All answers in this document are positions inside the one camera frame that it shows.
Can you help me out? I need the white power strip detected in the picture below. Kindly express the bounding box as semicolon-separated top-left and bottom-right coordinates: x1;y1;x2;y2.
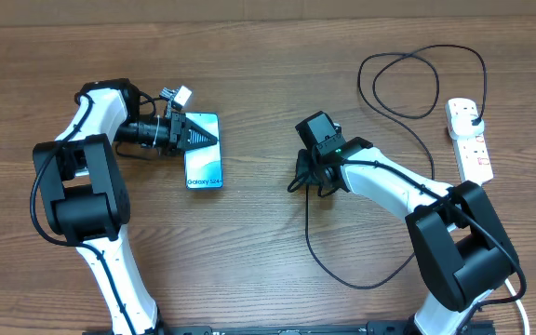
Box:
444;97;495;186

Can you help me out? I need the Samsung Galaxy smartphone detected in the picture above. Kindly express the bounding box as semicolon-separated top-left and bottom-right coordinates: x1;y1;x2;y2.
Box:
184;113;223;190

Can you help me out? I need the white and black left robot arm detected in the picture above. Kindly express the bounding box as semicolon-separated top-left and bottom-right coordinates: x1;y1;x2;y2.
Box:
30;78;223;334

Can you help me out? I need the white charger adapter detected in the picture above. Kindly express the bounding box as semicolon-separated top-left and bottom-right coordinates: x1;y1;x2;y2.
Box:
448;114;485;141

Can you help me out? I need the white power strip cord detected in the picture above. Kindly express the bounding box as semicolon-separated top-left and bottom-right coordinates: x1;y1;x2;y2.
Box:
502;277;530;335

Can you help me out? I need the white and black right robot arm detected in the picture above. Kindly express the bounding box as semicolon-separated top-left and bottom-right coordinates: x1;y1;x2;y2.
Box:
288;112;527;334

